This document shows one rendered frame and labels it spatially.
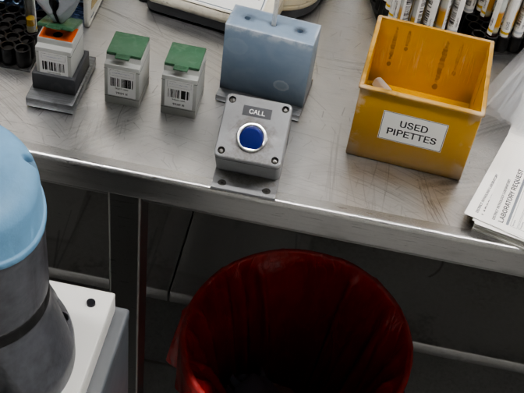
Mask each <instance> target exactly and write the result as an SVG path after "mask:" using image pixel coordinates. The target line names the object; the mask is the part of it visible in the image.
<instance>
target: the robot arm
mask: <svg viewBox="0 0 524 393"><path fill-rule="evenodd" d="M36 1H37V3H38V4H39V6H40V7H41V8H42V9H43V10H44V11H45V12H46V13H47V15H48V16H49V17H50V18H51V19H52V21H54V22H60V23H64V22H65V21H66V20H67V19H68V18H69V17H70V16H71V15H72V14H73V13H74V11H75V9H76V7H77V6H78V4H79V2H80V0H58V3H59V4H58V3H57V2H56V0H36ZM46 221H47V204H46V199H45V195H44V191H43V188H42V185H41V181H40V176H39V172H38V169H37V165H36V163H35V160H34V158H33V156H32V155H31V153H30V152H29V150H28V149H27V147H26V146H25V145H24V143H23V142H22V141H21V140H20V139H19V138H18V137H17V136H16V135H14V134H13V133H12V132H10V131H9V130H8V129H6V128H5V127H3V126H1V125H0V393H61V392H62V391H63V389H64V388H65V386H66V385H67V383H68V381H69V379H70V376H71V374H72V371H73V367H74V363H75V357H76V346H75V333H74V328H73V323H72V320H71V317H70V315H69V312H68V310H67V309H66V307H65V306H64V304H63V303H62V301H61V300H60V298H59V297H58V296H57V294H56V292H55V290H54V289H53V288H52V287H51V285H50V283H49V270H48V251H47V241H46V231H45V225H46Z"/></svg>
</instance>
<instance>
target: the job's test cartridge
mask: <svg viewBox="0 0 524 393"><path fill-rule="evenodd" d="M35 52H36V62H37V71H39V72H43V73H50V74H55V75H60V76H67V77H71V78H73V75H74V73H75V71H76V69H77V67H78V65H79V64H80V61H81V58H82V57H83V54H84V49H83V24H82V23H81V24H80V25H79V26H78V27H77V28H76V29H75V30H74V31H73V32H70V31H65V30H54V29H50V28H46V27H42V28H41V31H40V33H39V34H38V35H37V44H36V45H35Z"/></svg>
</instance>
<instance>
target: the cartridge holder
mask: <svg viewBox="0 0 524 393"><path fill-rule="evenodd" d="M95 66H96V57H92V56H89V51H86V50H84V54H83V57H82V58H81V61H80V64H79V65H78V67H77V69H76V71H75V73H74V75H73V78H71V77H67V76H60V75H55V74H50V73H43V72H39V71H37V64H36V65H35V67H34V69H33V71H32V81H33V84H32V86H31V88H30V90H29V92H28V93H27V95H26V104H27V105H29V106H34V107H38V108H45V109H49V110H53V111H57V112H65V113H69V114H73V113H74V111H75V109H76V106H77V105H78V103H79V101H80V98H81V96H82V94H83V92H84V90H85V88H86V86H87V83H88V81H89V79H90V77H91V75H92V73H93V71H94V68H95Z"/></svg>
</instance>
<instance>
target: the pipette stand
mask: <svg viewBox="0 0 524 393"><path fill-rule="evenodd" d="M272 17H273V13H271V12H265V11H262V10H259V9H253V8H250V7H246V6H243V5H237V4H235V6H234V8H233V10H232V12H231V14H230V16H229V18H228V20H227V22H226V24H225V36H224V45H223V53H222V62H221V79H220V87H219V88H218V92H217V93H216V96H215V100H218V101H223V102H225V100H226V97H227V95H228V94H239V95H243V96H247V97H255V98H259V99H264V100H268V101H275V102H279V103H284V104H290V105H291V106H292V120H295V121H299V118H300V116H301V114H302V111H303V108H304V105H305V103H306V99H307V97H308V95H309V92H310V89H311V87H312V84H313V80H312V76H313V68H314V63H315V59H316V54H317V46H318V42H319V37H320V29H321V25H319V24H315V23H309V22H306V21H302V20H299V19H293V18H290V17H287V16H281V15H278V16H277V22H276V27H273V26H272V25H271V23H272Z"/></svg>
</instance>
